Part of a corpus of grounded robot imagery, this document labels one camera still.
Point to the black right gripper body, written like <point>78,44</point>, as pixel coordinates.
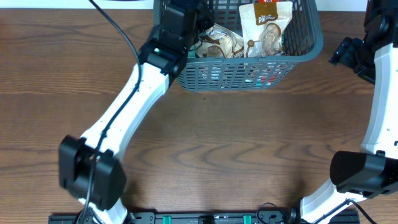
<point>354,55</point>

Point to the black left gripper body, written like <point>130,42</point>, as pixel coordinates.
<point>201,18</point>

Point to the teal white small packet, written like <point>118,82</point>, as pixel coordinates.
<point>191,54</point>

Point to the beige brown snack bag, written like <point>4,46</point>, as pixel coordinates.
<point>238,47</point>
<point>215,46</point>

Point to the red yellow spaghetti packet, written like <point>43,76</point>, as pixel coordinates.
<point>266,1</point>

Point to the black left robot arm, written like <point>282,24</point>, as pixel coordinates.
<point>89,166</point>

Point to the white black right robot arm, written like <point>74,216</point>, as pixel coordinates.
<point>358,176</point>

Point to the grey plastic mesh basket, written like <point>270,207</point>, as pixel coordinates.
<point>302,41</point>

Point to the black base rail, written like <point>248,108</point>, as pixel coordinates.
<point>267,216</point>

